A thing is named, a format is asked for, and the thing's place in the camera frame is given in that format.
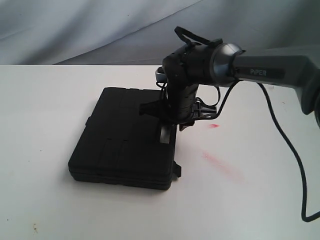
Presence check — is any black plastic tool case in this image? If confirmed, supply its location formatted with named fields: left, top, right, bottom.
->
left=68, top=87, right=182, bottom=190

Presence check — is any right grey black robot arm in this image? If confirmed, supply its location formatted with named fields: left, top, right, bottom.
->
left=139, top=42, right=320, bottom=129

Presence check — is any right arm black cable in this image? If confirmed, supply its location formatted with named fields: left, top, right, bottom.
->
left=159, top=26, right=320, bottom=216

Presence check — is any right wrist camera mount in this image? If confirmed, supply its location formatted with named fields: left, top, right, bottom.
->
left=155, top=66, right=168, bottom=84

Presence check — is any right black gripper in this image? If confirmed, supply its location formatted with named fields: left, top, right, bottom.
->
left=139, top=83, right=217, bottom=135

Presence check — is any grey fabric backdrop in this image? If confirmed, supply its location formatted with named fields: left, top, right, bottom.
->
left=0, top=0, right=320, bottom=65

